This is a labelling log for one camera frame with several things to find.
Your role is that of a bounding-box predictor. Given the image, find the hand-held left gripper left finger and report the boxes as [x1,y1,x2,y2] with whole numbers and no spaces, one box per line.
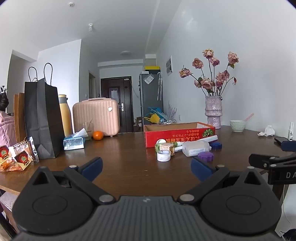
[30,157,116,206]

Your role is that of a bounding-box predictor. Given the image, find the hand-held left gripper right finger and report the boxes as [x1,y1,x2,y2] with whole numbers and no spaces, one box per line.
[178,158,264,206]

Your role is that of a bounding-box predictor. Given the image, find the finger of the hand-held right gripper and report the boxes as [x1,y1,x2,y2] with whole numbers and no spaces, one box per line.
[281,140,296,152]
[248,153,296,171]

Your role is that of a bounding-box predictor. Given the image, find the purple gear-shaped lid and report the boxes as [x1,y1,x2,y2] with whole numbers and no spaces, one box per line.
[197,151,214,162]

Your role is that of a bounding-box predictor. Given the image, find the clear plastic storage box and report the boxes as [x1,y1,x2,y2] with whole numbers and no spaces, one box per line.
[182,140,212,157]

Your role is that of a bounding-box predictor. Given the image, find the white red lint brush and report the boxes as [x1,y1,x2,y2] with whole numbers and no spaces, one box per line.
[174,135,218,153]

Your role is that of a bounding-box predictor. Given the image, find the red cardboard box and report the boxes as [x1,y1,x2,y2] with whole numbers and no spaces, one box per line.
[144,122,216,148]

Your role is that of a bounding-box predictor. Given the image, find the crumpled white tissue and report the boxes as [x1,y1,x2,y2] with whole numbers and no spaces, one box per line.
[258,125,276,137]

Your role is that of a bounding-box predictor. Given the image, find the blue tissue pack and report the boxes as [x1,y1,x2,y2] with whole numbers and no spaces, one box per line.
[63,127,85,151]

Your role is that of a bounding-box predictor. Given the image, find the clear drinking glass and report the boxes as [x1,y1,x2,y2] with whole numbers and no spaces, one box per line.
[78,122,94,141]

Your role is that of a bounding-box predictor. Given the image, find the white bowl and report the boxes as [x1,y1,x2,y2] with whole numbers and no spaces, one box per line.
[230,120,246,133]

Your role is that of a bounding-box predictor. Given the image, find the pink suitcase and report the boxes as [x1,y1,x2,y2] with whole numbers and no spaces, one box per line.
[72,98,121,137]

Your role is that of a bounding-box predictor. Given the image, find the yellow water bottle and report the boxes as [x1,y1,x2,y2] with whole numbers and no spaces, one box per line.
[58,94,73,137]

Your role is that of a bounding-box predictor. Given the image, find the pale purple vase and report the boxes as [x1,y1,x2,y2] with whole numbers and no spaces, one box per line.
[205,95,223,130]

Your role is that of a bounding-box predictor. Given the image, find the silver foil packet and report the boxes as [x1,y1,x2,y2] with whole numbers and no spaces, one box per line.
[26,136,40,163]

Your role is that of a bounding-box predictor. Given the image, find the purple dried plant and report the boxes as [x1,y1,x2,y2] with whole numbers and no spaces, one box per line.
[167,101,179,121]

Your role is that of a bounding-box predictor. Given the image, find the dark brown door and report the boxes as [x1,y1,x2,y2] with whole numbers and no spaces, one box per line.
[100,76,134,133]

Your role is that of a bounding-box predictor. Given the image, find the black paper bag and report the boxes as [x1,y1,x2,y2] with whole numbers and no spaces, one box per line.
[24,63,65,160]

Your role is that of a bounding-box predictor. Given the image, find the blue yellow clutter pile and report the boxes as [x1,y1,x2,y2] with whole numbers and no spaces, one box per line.
[143,106,170,125]

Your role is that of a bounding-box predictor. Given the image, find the grey refrigerator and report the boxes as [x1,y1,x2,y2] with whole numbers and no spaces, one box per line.
[139,72,164,132]

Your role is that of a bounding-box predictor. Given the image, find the dried pink roses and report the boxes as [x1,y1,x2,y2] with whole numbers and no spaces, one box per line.
[179,48,239,97]

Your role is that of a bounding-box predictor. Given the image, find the brown paper bag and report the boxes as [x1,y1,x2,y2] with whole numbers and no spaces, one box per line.
[14,93,27,143]

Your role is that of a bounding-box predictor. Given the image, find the wooden chair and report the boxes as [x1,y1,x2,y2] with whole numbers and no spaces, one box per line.
[0,184,21,237]

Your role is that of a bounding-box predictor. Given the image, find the hanging clear umbrella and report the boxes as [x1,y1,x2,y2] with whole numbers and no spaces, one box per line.
[157,72,162,101]

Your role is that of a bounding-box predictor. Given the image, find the white cable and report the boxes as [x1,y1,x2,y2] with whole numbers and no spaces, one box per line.
[280,185,292,235]

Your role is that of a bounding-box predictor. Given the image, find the white wall panel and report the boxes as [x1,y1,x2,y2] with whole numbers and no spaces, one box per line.
[166,55,174,76]

